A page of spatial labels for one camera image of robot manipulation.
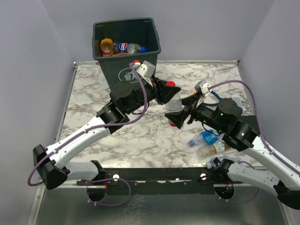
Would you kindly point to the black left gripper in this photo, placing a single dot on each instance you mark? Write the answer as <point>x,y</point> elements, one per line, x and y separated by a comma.
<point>162,93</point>

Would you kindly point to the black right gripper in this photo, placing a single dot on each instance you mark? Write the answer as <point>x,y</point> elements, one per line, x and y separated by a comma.
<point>178,118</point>

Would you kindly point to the red cap water bottle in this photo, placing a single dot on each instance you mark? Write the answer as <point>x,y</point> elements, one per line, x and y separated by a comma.
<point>174,105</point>

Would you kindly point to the large orange juice bottle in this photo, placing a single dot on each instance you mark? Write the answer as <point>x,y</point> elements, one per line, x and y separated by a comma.
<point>120,54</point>
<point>106,54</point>

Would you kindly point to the small orange tea bottle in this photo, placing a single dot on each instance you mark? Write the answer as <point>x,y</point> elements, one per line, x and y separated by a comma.
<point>106,45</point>

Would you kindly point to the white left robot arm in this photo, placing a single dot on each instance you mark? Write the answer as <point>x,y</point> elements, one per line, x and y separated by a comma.
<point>53,162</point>

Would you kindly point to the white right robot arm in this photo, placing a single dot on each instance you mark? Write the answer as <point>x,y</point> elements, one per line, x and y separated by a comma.
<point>282,177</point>

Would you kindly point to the dark green trash bin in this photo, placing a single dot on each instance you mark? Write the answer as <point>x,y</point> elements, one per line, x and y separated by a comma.
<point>140,31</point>

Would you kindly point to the light blue label bottle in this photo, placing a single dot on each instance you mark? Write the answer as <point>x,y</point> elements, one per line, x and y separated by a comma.
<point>205,137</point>

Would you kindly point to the green cap milk tea bottle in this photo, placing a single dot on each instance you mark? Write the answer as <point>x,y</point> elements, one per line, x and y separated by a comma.
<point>215,148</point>

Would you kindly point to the grey white power bank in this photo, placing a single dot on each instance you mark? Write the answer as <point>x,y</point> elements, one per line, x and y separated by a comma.
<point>238,102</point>

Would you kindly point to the small clear blue cap bottle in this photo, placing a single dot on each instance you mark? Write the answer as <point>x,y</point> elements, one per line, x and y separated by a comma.
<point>213,162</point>

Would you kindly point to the black flat box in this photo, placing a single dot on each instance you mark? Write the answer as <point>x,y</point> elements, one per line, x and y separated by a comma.
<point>251,121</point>

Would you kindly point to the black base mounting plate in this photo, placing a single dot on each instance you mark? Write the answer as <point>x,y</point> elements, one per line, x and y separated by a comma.
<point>159,181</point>

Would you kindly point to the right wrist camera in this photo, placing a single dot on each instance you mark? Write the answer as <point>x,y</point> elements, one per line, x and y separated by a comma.
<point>203,90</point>

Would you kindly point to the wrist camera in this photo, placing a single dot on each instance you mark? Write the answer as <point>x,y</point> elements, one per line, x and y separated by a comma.
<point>145,70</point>
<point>203,90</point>

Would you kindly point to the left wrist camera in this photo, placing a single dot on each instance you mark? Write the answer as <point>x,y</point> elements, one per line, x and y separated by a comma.
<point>145,70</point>

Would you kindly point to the blue handled pliers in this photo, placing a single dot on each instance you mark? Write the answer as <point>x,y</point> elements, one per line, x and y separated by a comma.
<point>216,96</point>

